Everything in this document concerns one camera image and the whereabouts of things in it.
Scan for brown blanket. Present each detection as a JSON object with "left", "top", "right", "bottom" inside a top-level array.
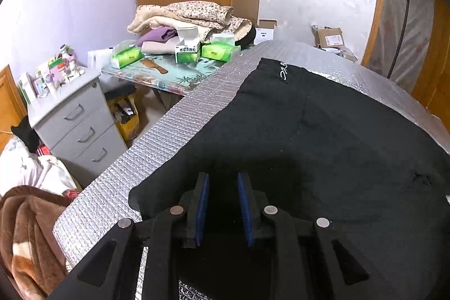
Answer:
[{"left": 0, "top": 186, "right": 76, "bottom": 299}]

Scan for wooden door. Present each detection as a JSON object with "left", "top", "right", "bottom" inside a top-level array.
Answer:
[{"left": 411, "top": 0, "right": 450, "bottom": 132}]

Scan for wooden panel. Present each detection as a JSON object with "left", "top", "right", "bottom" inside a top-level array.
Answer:
[{"left": 0, "top": 64, "right": 27, "bottom": 153}]

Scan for floral bed sheet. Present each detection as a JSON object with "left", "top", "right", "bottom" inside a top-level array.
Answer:
[{"left": 0, "top": 136, "right": 81, "bottom": 197}]

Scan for black hat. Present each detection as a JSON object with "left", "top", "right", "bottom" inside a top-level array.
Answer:
[{"left": 235, "top": 26, "right": 257, "bottom": 47}]

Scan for white open carton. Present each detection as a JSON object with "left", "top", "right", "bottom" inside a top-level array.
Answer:
[{"left": 176, "top": 26, "right": 200, "bottom": 44}]

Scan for green tissue pack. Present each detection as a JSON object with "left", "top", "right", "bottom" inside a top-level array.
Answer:
[
  {"left": 110, "top": 42, "right": 145, "bottom": 69},
  {"left": 201, "top": 34, "right": 241, "bottom": 62}
]

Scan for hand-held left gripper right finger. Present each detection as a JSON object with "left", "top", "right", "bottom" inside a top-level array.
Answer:
[{"left": 237, "top": 172, "right": 387, "bottom": 300}]

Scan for yellow bag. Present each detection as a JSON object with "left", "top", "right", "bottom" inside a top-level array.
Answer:
[{"left": 107, "top": 89, "right": 141, "bottom": 142}]

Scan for pile of folded blankets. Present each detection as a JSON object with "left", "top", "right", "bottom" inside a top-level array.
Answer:
[{"left": 127, "top": 1, "right": 255, "bottom": 44}]

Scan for clear plastic packet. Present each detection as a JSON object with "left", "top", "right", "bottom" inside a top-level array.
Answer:
[{"left": 334, "top": 47, "right": 359, "bottom": 62}]

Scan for wooden comb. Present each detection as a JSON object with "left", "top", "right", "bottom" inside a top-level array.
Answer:
[{"left": 142, "top": 58, "right": 169, "bottom": 74}]

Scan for wooden door frame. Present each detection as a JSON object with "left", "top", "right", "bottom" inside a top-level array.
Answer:
[{"left": 361, "top": 0, "right": 391, "bottom": 69}]

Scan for group of cosmetic bottles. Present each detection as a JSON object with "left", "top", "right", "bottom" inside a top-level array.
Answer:
[{"left": 17, "top": 44, "right": 87, "bottom": 104}]

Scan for dark cloth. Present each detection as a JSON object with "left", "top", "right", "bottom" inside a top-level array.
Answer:
[{"left": 10, "top": 117, "right": 40, "bottom": 154}]

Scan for printed folding table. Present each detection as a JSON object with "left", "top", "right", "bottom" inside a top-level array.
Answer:
[{"left": 101, "top": 43, "right": 255, "bottom": 111}]

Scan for grey drawer cabinet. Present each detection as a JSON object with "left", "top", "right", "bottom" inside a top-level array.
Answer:
[{"left": 28, "top": 66, "right": 129, "bottom": 188}]

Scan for clear plastic door curtain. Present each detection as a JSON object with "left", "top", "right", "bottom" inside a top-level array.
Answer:
[{"left": 381, "top": 0, "right": 437, "bottom": 93}]

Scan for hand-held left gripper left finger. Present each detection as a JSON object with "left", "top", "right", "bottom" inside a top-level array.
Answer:
[{"left": 46, "top": 172, "right": 211, "bottom": 300}]

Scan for white box with black label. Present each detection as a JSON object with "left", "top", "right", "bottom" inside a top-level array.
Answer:
[{"left": 255, "top": 19, "right": 276, "bottom": 45}]

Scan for green white medicine box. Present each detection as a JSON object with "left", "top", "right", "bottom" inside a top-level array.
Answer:
[{"left": 175, "top": 40, "right": 202, "bottom": 64}]

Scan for white paper bag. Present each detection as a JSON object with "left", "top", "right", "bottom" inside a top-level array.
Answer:
[{"left": 87, "top": 49, "right": 113, "bottom": 70}]

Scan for black pants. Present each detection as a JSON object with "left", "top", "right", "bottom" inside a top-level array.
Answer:
[{"left": 128, "top": 57, "right": 450, "bottom": 300}]

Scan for silver foil mat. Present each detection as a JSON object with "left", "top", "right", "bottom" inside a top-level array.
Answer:
[{"left": 53, "top": 40, "right": 450, "bottom": 300}]

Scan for purple folded cloth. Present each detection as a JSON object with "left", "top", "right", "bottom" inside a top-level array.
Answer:
[{"left": 136, "top": 26, "right": 180, "bottom": 47}]

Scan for beige folded cloth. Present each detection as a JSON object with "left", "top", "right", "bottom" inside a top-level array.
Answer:
[{"left": 141, "top": 40, "right": 176, "bottom": 55}]

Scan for brown cardboard box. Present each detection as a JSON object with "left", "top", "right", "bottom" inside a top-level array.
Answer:
[{"left": 313, "top": 25, "right": 343, "bottom": 48}]

